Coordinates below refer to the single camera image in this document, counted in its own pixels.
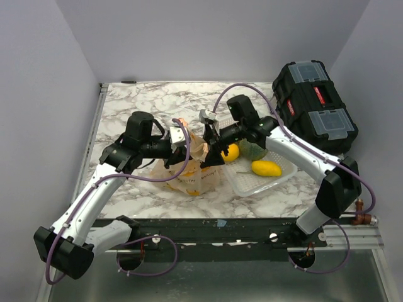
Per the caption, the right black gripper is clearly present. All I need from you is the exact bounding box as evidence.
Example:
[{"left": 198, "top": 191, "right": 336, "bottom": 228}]
[{"left": 196, "top": 121, "right": 245, "bottom": 169}]

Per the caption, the orange banana-print plastic bag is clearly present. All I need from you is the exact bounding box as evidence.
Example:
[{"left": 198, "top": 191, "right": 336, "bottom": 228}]
[{"left": 154, "top": 118, "right": 220, "bottom": 196}]

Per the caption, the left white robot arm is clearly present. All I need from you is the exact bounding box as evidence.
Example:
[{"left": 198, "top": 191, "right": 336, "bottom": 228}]
[{"left": 34, "top": 163, "right": 145, "bottom": 285}]

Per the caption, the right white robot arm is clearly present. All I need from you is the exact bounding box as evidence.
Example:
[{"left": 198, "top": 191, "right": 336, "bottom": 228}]
[{"left": 199, "top": 95, "right": 362, "bottom": 247}]

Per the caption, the yellow lemon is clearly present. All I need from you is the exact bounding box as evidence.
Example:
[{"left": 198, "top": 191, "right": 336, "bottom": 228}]
[{"left": 221, "top": 143, "right": 240, "bottom": 162}]

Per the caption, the green netted melon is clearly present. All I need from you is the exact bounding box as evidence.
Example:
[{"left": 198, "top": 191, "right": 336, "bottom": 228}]
[{"left": 239, "top": 139, "right": 268, "bottom": 161}]

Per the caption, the yellow mango back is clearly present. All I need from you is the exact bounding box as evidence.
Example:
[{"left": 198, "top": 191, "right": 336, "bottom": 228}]
[{"left": 251, "top": 160, "right": 282, "bottom": 177}]

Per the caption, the black tool box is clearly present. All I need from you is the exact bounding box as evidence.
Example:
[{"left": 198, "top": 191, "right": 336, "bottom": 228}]
[{"left": 272, "top": 60, "right": 358, "bottom": 155}]

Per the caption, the brass pipe fitting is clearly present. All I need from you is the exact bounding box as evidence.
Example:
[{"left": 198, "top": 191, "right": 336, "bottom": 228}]
[{"left": 351, "top": 198, "right": 378, "bottom": 226}]

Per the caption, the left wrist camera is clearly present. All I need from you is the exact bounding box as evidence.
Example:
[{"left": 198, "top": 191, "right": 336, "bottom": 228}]
[{"left": 169, "top": 126, "right": 190, "bottom": 148}]

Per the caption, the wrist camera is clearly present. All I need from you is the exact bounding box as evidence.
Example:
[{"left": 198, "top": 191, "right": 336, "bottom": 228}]
[
  {"left": 199, "top": 109, "right": 219, "bottom": 130},
  {"left": 169, "top": 126, "right": 190, "bottom": 148}
]

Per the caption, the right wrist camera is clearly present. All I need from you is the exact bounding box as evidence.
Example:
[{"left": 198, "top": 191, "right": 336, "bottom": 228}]
[{"left": 199, "top": 109, "right": 219, "bottom": 130}]

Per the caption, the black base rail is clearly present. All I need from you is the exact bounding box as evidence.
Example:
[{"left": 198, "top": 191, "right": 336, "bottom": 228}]
[{"left": 113, "top": 218, "right": 327, "bottom": 262}]

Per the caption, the aluminium frame rail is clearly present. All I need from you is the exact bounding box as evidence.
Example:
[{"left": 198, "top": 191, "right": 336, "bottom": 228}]
[{"left": 324, "top": 225, "right": 384, "bottom": 250}]

